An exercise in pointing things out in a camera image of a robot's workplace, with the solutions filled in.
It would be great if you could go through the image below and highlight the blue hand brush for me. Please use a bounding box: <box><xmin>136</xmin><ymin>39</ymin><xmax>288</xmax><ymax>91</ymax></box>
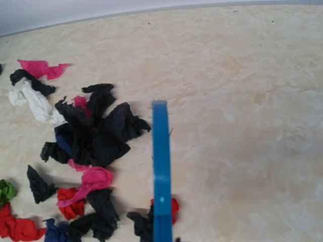
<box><xmin>152</xmin><ymin>101</ymin><xmax>173</xmax><ymax>242</ymax></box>

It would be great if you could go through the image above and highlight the black scrap pile centre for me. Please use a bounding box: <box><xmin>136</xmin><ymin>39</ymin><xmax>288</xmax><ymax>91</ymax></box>
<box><xmin>10</xmin><ymin>69</ymin><xmax>151</xmax><ymax>241</ymax></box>

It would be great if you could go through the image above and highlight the black paper scrap right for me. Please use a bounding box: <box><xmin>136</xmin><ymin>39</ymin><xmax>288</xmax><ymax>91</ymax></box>
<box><xmin>126</xmin><ymin>205</ymin><xmax>153</xmax><ymax>242</ymax></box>

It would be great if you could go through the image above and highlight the pink paper scrap far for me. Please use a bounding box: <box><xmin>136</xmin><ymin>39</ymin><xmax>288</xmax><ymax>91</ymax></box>
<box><xmin>17</xmin><ymin>59</ymin><xmax>70</xmax><ymax>80</ymax></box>

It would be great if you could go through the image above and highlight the white paper scrap long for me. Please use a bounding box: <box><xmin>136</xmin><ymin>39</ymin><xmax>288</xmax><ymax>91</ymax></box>
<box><xmin>9</xmin><ymin>78</ymin><xmax>66</xmax><ymax>126</ymax></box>

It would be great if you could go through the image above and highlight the green paper scrap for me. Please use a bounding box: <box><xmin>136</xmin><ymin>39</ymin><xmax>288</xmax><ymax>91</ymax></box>
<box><xmin>0</xmin><ymin>179</ymin><xmax>17</xmax><ymax>208</ymax></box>

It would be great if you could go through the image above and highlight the red paper scrap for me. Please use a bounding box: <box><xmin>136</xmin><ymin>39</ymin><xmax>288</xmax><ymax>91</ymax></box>
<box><xmin>1</xmin><ymin>203</ymin><xmax>47</xmax><ymax>241</ymax></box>

